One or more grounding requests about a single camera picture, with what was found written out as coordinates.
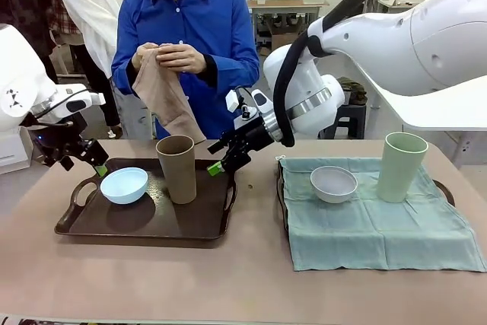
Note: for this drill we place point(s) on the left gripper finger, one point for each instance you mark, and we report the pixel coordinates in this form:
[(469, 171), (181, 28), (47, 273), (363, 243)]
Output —
[(93, 151), (61, 161)]

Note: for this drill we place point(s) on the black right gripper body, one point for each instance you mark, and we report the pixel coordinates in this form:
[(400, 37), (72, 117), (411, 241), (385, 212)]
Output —
[(247, 136)]

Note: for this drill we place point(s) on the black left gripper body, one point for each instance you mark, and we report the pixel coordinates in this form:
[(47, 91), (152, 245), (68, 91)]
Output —
[(57, 138)]

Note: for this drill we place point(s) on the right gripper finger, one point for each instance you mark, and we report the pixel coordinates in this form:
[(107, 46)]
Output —
[(232, 161), (220, 145)]

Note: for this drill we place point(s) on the beige cloth mat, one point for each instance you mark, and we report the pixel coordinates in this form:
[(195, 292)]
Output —
[(167, 100)]

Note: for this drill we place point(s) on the grey white bowl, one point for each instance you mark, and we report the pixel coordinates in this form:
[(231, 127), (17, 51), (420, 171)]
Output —
[(333, 186)]

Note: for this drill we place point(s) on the light green tall cup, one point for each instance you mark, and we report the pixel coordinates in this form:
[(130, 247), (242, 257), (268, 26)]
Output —
[(399, 169)]

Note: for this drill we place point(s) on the green cloth mat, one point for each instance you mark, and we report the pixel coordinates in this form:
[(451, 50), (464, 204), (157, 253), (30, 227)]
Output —
[(380, 233)]

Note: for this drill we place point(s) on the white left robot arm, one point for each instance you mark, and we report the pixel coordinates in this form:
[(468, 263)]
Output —
[(17, 81)]

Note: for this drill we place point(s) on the person's left forearm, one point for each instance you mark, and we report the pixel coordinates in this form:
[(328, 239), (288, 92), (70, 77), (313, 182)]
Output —
[(236, 72)]

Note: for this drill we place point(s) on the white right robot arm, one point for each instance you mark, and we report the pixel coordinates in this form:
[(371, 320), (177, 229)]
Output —
[(418, 43)]

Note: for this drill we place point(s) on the person's right forearm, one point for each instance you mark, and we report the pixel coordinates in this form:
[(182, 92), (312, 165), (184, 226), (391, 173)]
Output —
[(121, 74)]

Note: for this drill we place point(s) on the dark brown tray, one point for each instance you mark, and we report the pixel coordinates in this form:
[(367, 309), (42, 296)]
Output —
[(190, 222), (282, 195)]

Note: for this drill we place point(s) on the person's left hand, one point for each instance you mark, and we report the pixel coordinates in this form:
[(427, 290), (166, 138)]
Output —
[(184, 58)]

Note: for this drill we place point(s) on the person's right hand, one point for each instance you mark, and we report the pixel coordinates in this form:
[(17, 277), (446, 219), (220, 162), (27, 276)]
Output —
[(142, 51)]

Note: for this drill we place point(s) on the light blue bowl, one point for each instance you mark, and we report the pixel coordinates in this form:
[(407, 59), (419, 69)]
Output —
[(123, 186)]

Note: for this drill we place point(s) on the white storage box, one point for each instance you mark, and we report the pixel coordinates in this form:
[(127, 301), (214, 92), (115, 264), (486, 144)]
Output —
[(9, 150)]

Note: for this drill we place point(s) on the brown tall cup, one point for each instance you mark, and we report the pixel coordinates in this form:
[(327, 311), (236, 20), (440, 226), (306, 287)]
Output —
[(179, 173)]

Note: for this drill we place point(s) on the black stool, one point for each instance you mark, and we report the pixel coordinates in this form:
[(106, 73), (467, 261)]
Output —
[(350, 119)]

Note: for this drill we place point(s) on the cardboard box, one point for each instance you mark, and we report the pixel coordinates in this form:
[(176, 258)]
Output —
[(283, 37)]

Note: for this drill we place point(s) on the person in blue shirt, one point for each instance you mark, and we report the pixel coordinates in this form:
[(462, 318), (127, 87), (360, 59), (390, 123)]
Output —
[(213, 16)]

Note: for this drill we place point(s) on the bystander in white cardigan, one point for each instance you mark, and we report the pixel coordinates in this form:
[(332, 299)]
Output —
[(91, 9)]

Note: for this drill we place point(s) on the background workbench with robots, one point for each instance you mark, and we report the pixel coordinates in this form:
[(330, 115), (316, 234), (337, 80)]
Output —
[(289, 7)]

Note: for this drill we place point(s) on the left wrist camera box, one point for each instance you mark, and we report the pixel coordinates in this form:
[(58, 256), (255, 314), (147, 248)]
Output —
[(76, 103)]

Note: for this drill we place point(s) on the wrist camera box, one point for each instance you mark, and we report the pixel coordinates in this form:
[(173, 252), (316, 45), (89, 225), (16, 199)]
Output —
[(260, 98), (76, 103)]

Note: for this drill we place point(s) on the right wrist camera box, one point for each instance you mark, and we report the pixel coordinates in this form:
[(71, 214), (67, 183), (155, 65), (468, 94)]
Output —
[(260, 98)]

